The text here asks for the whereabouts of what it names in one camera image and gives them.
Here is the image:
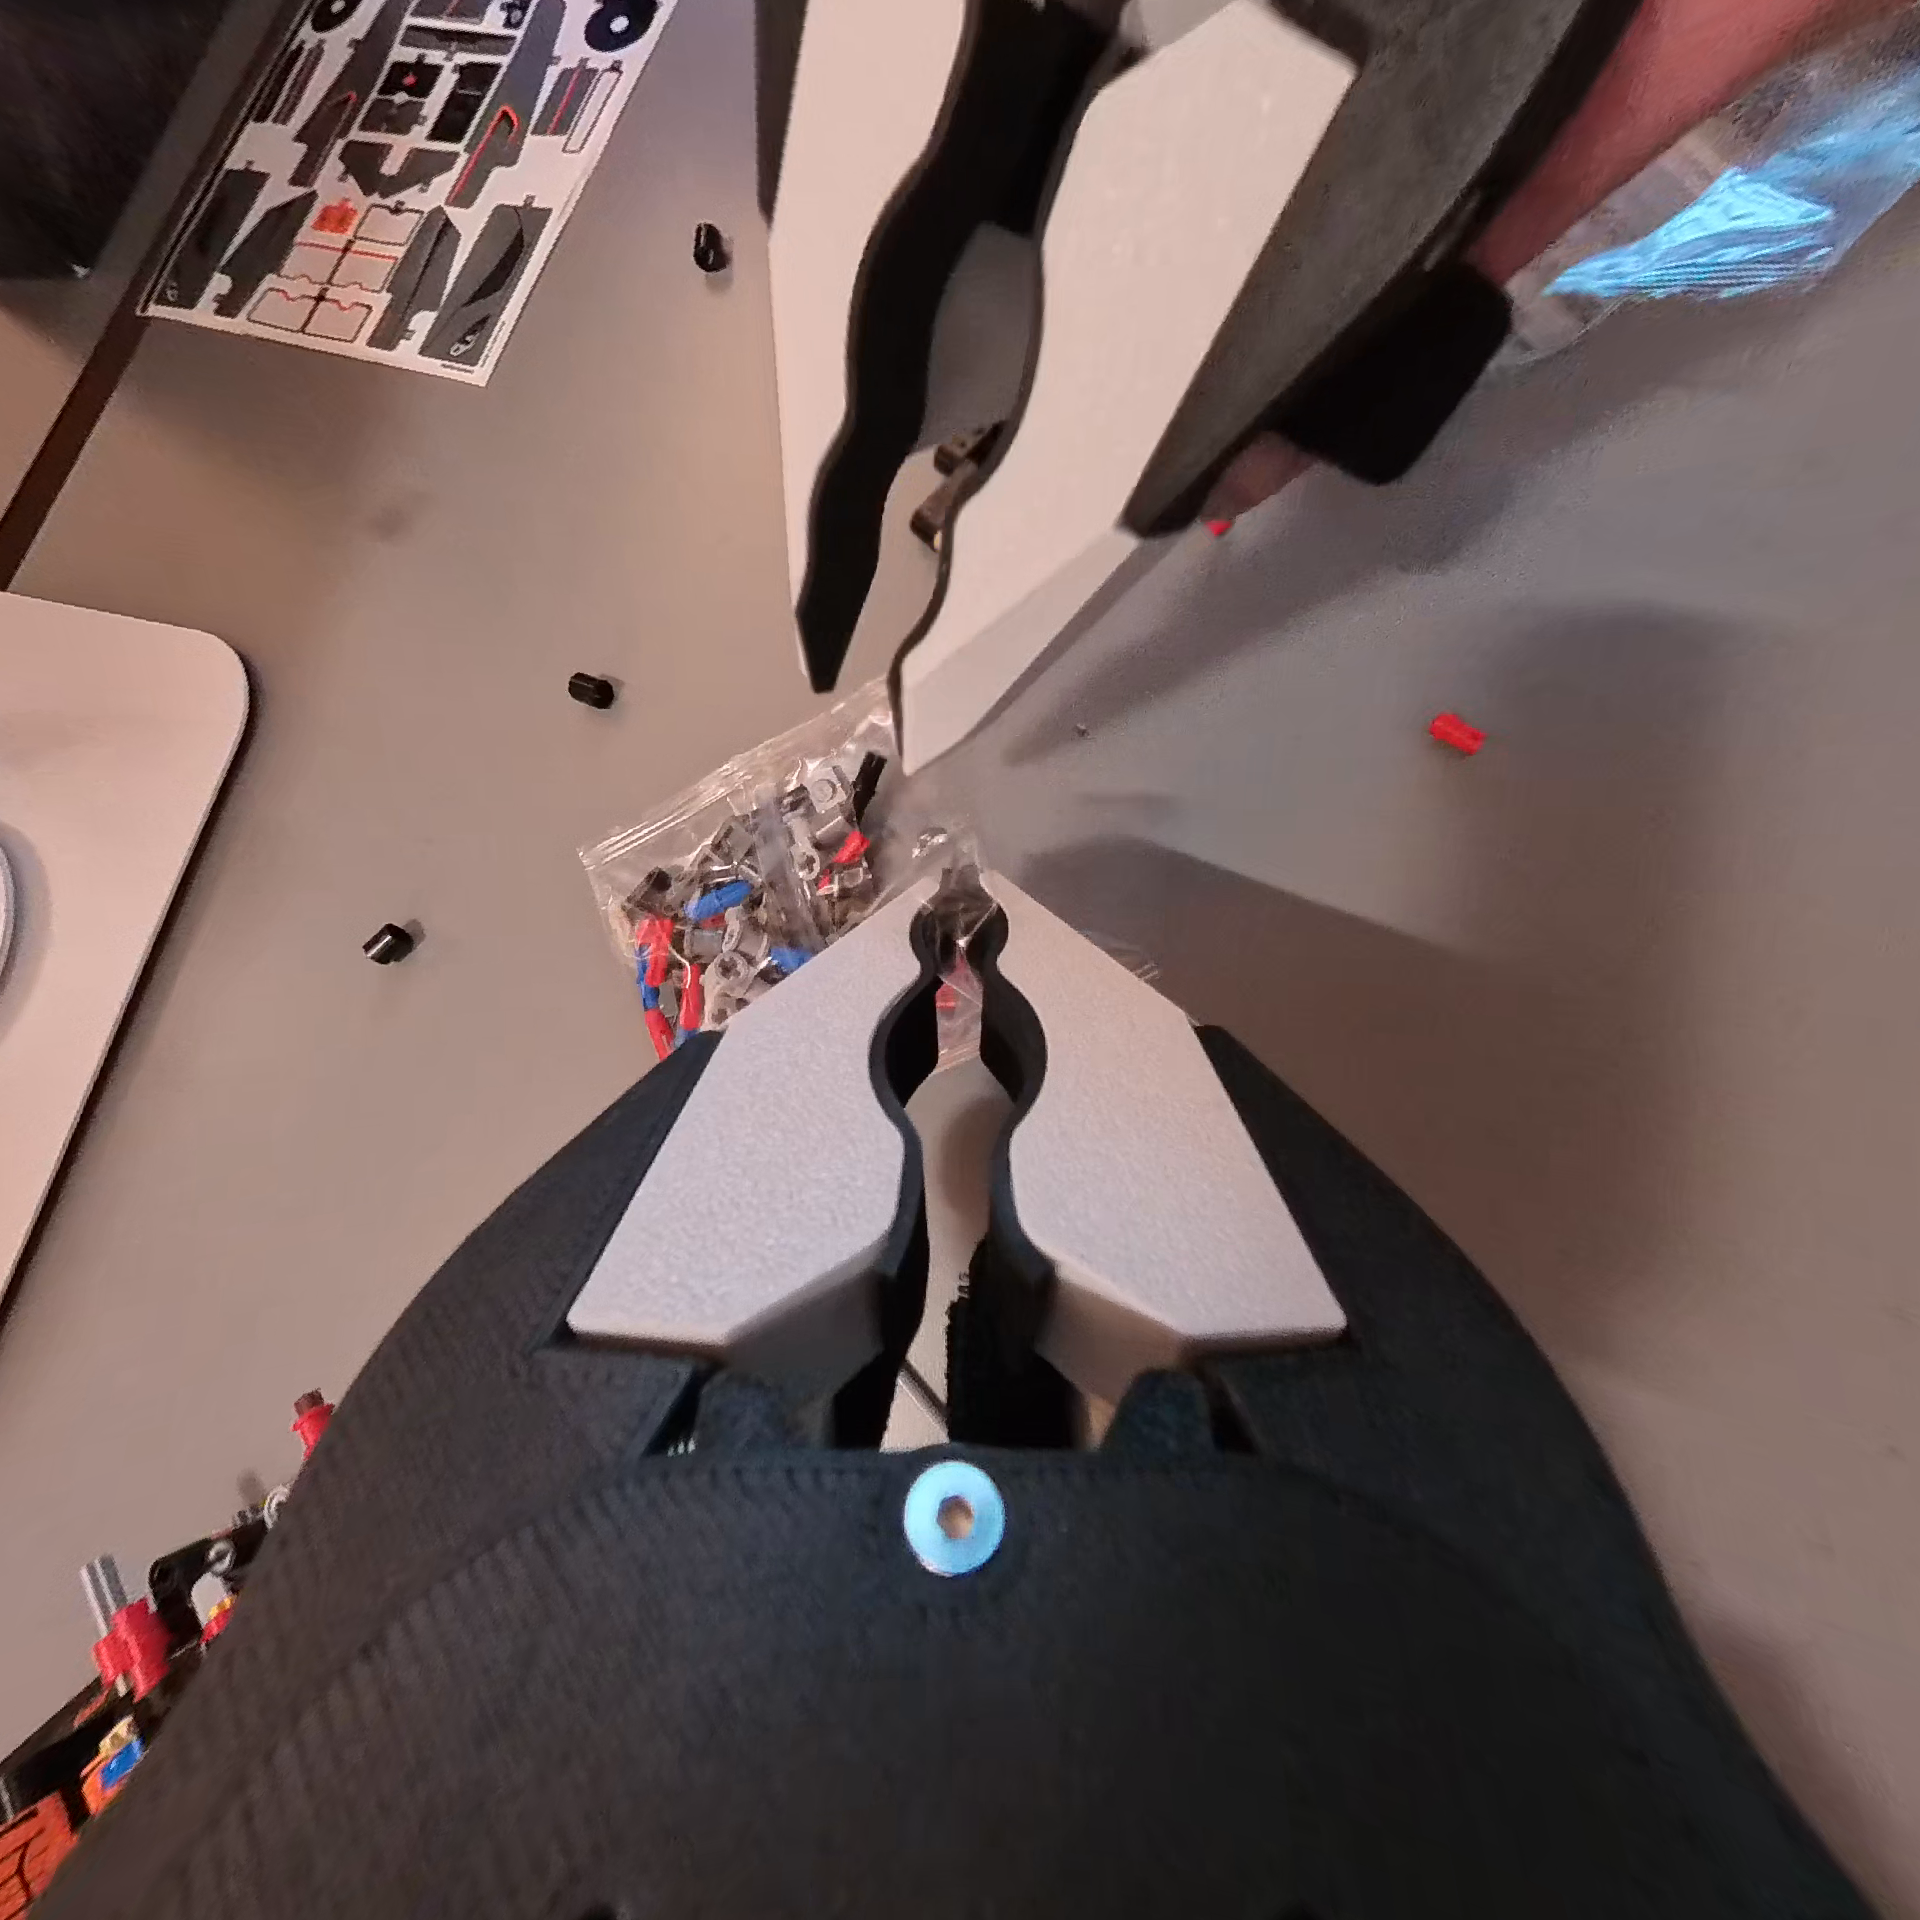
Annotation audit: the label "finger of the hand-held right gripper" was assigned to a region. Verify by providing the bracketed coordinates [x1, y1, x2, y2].
[758, 0, 1118, 697]
[883, 0, 1365, 778]

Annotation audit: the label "sticker sheet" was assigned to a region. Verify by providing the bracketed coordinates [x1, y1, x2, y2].
[139, 0, 669, 389]

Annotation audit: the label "black bag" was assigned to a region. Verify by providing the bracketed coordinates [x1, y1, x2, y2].
[0, 0, 235, 280]

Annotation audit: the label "black lego rack assembly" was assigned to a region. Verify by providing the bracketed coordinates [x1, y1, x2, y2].
[907, 424, 1005, 550]

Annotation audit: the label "lego car chassis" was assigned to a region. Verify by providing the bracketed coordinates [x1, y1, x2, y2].
[0, 1387, 342, 1907]

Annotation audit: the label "small clear bag lego pins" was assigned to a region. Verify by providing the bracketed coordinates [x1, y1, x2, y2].
[577, 713, 1011, 1072]

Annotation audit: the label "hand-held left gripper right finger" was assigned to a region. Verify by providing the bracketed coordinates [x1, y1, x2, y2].
[967, 869, 1350, 1450]

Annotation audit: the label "large clear plastic bag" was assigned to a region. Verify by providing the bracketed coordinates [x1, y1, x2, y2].
[1500, 31, 1920, 364]

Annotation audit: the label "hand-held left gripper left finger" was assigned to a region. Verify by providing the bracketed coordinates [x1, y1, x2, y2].
[564, 883, 947, 1450]

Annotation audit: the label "white monitor stand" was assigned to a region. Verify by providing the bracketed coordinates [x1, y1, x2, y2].
[0, 591, 249, 1301]

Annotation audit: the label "person's right hand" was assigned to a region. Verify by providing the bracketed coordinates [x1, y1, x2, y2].
[1462, 0, 1808, 289]

